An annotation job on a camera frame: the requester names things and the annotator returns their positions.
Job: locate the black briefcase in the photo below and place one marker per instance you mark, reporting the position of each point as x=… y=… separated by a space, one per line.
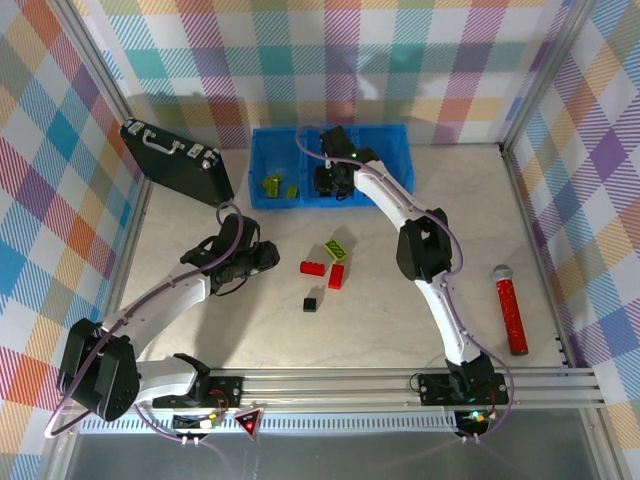
x=170 y=165

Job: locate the red triangle sign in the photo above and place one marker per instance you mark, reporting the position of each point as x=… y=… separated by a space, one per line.
x=249 y=424

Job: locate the aluminium frame post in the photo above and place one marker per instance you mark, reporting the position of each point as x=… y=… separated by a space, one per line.
x=547 y=65
x=101 y=65

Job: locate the lime green lego brick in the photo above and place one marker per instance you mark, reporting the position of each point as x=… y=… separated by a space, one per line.
x=291 y=191
x=270 y=181
x=338 y=250
x=272 y=191

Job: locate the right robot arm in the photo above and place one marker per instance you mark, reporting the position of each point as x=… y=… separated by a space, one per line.
x=380 y=195

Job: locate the aluminium side rail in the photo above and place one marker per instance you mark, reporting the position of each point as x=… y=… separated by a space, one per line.
x=136 y=215
x=520 y=200

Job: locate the small black electronics board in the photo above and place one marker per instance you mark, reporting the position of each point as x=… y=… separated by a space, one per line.
x=475 y=420
x=195 y=422

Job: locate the red glitter microphone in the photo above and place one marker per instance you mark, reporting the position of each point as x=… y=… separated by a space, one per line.
x=512 y=315

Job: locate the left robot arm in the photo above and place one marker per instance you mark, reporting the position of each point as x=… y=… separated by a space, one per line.
x=150 y=305

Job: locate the black square lego brick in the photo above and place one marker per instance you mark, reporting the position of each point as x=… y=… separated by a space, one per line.
x=310 y=304

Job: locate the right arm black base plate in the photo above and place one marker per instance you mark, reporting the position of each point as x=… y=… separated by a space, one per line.
x=432 y=390

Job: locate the red lego brick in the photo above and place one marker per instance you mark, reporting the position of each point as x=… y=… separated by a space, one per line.
x=336 y=276
x=312 y=268

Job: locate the blue three-compartment bin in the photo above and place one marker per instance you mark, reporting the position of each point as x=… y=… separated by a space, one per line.
x=280 y=155

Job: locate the aluminium frame crossbeam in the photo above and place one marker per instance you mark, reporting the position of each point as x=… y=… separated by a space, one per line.
x=325 y=390

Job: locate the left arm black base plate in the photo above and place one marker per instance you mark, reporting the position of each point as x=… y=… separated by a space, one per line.
x=227 y=392

